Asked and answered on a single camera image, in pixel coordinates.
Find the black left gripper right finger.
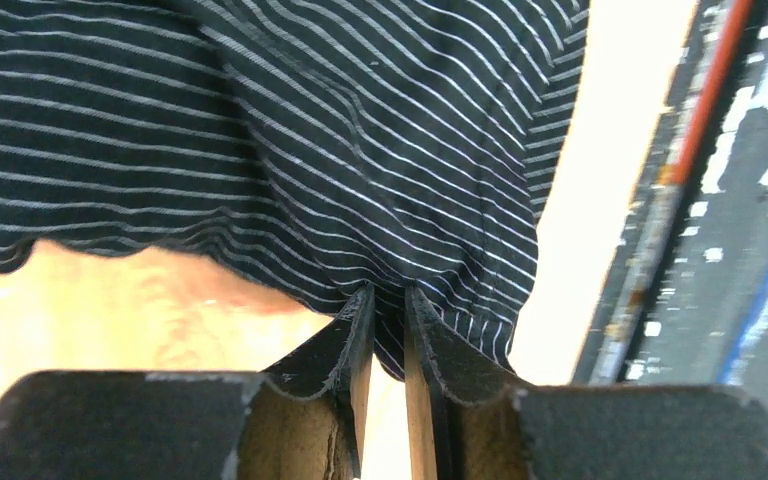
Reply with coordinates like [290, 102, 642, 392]
[405, 288, 768, 480]

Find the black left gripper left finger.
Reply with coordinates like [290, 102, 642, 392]
[0, 285, 375, 479]

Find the black pinstriped underwear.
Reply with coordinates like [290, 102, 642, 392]
[0, 1, 589, 378]

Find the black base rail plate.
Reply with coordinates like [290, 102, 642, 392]
[573, 1, 768, 405]

